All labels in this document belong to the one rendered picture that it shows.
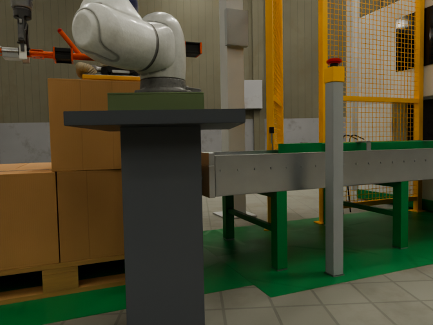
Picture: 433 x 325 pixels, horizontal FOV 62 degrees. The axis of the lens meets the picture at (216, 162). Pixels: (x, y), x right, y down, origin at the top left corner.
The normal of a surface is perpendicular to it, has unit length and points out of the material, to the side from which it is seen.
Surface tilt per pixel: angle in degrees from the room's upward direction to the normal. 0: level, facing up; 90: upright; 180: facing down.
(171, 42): 87
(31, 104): 90
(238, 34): 90
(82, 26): 95
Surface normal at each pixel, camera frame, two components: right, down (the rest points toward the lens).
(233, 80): 0.38, 0.04
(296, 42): 0.05, 0.05
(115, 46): 0.49, 0.64
